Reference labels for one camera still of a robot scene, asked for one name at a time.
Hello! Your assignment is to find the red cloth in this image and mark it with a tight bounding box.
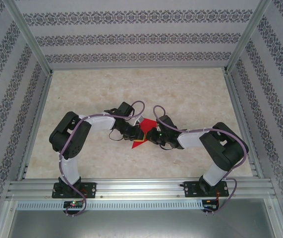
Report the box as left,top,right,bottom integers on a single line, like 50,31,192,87
131,118,158,149

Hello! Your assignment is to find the grey sheet metal shelf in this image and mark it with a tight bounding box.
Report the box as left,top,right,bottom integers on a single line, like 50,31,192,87
1,198,283,238

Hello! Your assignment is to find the small circuit board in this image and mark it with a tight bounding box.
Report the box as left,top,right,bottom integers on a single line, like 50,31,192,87
202,199,219,209
63,200,84,208

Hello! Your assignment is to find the grooved aluminium mounting rail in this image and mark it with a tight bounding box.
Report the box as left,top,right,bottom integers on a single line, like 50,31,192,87
6,177,278,200

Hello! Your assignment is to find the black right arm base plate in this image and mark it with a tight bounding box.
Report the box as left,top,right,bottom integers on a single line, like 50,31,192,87
183,180,229,198

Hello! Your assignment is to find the slotted grey cable duct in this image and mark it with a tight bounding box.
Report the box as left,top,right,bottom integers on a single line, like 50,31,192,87
16,200,221,210

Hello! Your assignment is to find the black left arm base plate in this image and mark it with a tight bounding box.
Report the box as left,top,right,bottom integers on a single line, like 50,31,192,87
52,182,98,199

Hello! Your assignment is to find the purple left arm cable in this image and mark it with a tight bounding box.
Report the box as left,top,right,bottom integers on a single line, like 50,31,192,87
58,100,146,219

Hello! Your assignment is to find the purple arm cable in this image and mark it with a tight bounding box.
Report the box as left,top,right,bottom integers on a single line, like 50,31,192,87
153,105,247,216
58,100,146,219

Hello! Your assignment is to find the aluminium side rail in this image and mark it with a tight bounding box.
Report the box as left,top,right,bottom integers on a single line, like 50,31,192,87
17,73,54,181
224,71,265,178

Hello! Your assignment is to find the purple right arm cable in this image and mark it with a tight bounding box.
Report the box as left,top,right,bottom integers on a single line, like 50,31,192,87
153,105,247,216

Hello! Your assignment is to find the aluminium frame post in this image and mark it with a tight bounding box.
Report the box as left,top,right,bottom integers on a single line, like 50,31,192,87
4,0,54,75
224,0,272,74

